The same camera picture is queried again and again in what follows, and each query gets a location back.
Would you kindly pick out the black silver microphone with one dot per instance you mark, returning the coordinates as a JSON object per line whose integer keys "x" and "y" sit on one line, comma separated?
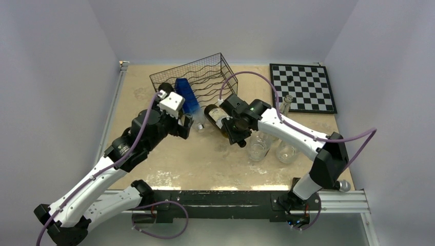
{"x": 342, "y": 186}

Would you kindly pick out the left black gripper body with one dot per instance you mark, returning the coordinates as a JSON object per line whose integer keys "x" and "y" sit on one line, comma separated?
{"x": 169, "y": 123}

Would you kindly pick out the black wire wine rack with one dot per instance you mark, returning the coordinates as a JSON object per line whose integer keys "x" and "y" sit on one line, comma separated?
{"x": 208, "y": 77}

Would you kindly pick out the clear uncapped glass bottle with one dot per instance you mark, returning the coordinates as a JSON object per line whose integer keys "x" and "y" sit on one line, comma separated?
{"x": 285, "y": 105}

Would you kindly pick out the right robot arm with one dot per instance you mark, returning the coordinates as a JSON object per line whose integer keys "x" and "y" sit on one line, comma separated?
{"x": 327, "y": 152}

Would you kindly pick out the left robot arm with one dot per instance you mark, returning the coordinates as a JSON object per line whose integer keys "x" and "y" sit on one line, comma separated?
{"x": 70, "y": 219}

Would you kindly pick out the green wine bottle gold label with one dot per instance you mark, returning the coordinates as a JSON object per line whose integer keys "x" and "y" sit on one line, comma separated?
{"x": 167, "y": 87}

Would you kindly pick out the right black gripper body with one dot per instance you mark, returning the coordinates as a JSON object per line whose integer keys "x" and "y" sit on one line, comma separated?
{"x": 236, "y": 117}

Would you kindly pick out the blue square glass bottle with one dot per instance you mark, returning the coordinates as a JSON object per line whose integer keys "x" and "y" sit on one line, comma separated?
{"x": 191, "y": 105}

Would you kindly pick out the clear bottle white cap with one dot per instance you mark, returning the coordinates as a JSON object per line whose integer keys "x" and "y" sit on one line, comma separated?
{"x": 259, "y": 145}
{"x": 286, "y": 153}

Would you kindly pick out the dark brown wine bottle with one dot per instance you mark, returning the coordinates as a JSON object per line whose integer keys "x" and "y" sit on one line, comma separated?
{"x": 215, "y": 115}

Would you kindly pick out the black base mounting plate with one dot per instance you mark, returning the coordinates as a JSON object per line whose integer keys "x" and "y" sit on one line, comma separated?
{"x": 275, "y": 206}

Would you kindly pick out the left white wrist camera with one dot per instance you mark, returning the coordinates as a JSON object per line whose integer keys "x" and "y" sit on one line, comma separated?
{"x": 170, "y": 103}

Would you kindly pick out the black white chessboard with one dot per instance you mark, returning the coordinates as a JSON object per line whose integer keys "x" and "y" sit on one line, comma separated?
{"x": 311, "y": 89}

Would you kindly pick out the clear bottle white cap left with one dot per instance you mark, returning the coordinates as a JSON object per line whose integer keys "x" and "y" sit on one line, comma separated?
{"x": 259, "y": 145}

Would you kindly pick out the clear bottle white cap right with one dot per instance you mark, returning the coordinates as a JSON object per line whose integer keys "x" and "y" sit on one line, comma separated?
{"x": 286, "y": 153}

